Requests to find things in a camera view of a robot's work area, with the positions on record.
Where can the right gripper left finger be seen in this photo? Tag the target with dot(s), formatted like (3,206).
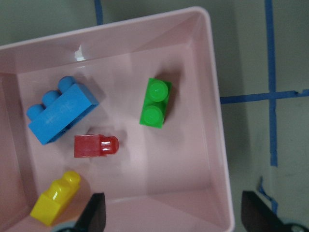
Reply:
(93,217)

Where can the pink plastic box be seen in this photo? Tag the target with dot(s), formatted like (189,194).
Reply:
(172,179)

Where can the green toy block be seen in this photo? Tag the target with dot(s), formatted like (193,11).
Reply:
(155,103)

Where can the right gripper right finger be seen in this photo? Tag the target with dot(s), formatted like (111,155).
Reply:
(256,215)

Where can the red toy block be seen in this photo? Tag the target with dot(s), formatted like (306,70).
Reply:
(94,145)

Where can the yellow toy block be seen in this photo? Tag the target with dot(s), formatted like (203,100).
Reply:
(53,202)

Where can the blue toy block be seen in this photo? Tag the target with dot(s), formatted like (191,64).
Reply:
(60,110)

